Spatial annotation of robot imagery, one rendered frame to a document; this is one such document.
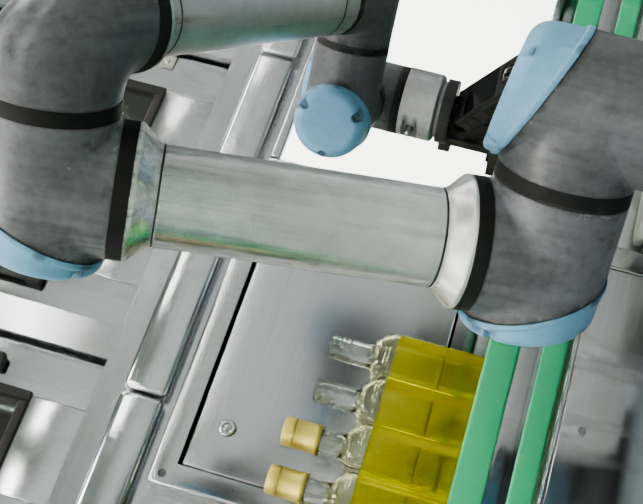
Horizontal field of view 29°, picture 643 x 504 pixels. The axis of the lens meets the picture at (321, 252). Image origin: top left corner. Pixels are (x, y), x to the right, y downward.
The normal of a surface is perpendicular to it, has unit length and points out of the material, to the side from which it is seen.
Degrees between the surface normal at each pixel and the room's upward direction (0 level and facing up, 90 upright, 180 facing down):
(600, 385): 90
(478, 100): 33
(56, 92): 118
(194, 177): 102
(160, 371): 90
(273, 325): 90
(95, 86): 146
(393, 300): 90
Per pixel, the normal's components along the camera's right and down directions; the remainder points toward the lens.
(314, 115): -0.23, 0.36
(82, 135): 0.63, 0.42
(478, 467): 0.00, -0.47
